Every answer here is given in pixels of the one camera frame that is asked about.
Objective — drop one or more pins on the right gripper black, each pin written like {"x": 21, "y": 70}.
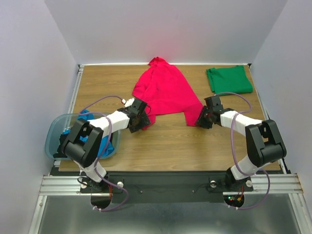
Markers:
{"x": 204, "y": 119}

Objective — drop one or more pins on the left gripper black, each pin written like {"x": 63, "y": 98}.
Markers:
{"x": 145, "y": 121}

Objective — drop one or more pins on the red t shirt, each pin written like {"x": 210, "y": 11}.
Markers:
{"x": 165, "y": 89}

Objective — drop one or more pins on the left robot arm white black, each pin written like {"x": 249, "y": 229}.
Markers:
{"x": 82, "y": 143}

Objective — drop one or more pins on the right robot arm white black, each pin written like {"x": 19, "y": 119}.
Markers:
{"x": 263, "y": 139}

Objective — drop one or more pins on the folded green t shirt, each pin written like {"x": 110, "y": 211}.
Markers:
{"x": 232, "y": 79}

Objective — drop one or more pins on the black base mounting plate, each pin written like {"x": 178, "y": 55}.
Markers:
{"x": 163, "y": 187}

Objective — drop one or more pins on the teal plastic bin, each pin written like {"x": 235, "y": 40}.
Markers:
{"x": 61, "y": 127}

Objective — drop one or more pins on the black garment in bin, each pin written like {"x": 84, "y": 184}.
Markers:
{"x": 63, "y": 143}

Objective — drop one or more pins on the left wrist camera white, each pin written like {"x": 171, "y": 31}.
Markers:
{"x": 127, "y": 103}

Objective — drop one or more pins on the aluminium frame rail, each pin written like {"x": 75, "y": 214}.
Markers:
{"x": 63, "y": 186}

